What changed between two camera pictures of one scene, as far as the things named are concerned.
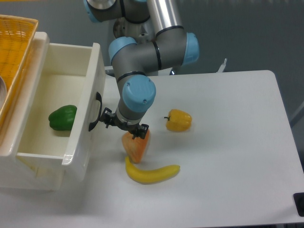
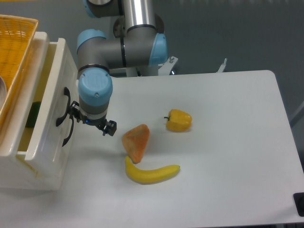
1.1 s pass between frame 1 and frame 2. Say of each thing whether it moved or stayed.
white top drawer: moved
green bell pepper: moved
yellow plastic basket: stayed
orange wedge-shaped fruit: stayed
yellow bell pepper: stayed
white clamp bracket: stayed
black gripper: moved
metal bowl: stayed
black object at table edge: stayed
